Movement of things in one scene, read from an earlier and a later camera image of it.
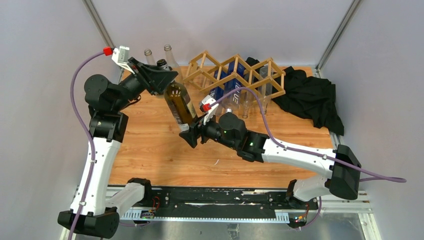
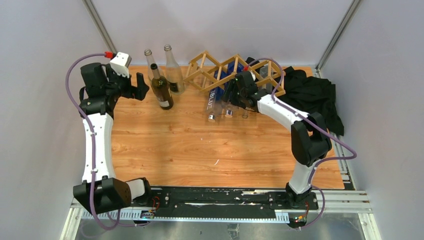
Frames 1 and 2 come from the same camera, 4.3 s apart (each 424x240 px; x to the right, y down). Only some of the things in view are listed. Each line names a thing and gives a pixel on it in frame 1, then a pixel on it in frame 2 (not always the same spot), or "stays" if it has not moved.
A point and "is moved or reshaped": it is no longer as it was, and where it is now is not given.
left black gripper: x=155 y=80 to x=132 y=91
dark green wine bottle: x=178 y=100 is moved or reshaped
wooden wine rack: x=205 y=72 stays
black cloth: x=312 y=98 stays
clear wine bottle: x=149 y=57 stays
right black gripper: x=190 y=135 to x=233 y=86
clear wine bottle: x=173 y=63 stays
